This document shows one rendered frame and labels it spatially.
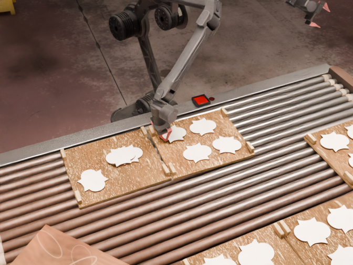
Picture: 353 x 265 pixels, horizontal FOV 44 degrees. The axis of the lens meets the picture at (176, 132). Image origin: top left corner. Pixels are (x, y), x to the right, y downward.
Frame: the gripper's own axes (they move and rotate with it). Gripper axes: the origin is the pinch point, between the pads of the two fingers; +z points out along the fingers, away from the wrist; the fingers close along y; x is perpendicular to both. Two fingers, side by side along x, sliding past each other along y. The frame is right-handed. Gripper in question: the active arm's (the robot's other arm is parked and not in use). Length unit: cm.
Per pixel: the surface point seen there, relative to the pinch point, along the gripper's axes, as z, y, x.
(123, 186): -2.1, -21.4, 27.4
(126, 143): -1.1, 3.3, 17.3
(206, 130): 4.1, -3.9, -20.8
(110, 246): -1, -46, 41
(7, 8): 71, 344, 57
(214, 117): 6.1, 3.9, -28.8
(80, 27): 91, 289, -8
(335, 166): 13, -48, -63
